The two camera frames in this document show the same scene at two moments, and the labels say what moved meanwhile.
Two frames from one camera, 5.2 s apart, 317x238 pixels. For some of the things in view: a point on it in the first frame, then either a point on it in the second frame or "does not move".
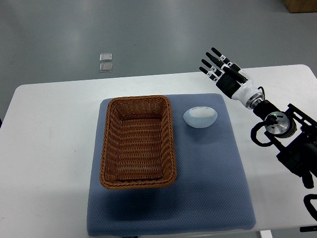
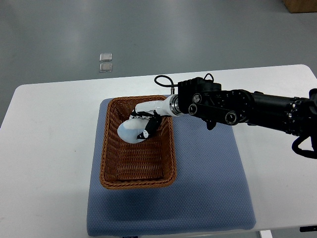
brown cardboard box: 295,6 does not move
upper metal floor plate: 106,57 does not move
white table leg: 266,233 does not move
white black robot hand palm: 229,85 → 168,107
